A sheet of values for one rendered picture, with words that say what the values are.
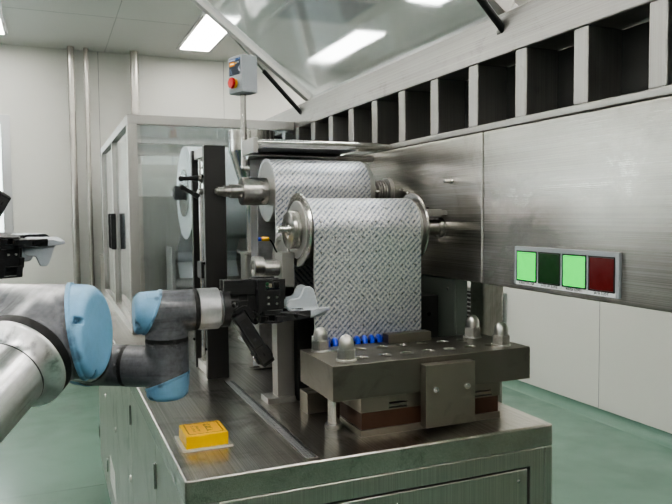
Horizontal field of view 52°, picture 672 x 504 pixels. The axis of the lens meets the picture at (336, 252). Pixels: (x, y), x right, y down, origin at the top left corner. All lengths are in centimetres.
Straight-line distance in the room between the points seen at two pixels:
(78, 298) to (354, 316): 65
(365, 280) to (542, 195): 38
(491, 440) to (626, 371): 323
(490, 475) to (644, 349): 311
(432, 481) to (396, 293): 39
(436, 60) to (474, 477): 87
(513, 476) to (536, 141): 59
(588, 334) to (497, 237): 333
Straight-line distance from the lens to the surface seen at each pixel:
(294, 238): 133
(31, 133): 684
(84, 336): 85
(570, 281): 118
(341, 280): 134
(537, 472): 134
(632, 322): 437
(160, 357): 124
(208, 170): 160
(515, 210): 130
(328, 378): 117
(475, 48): 145
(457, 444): 122
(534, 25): 131
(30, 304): 87
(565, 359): 483
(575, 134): 119
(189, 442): 118
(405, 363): 120
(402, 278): 140
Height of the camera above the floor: 128
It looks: 3 degrees down
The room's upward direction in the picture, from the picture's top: straight up
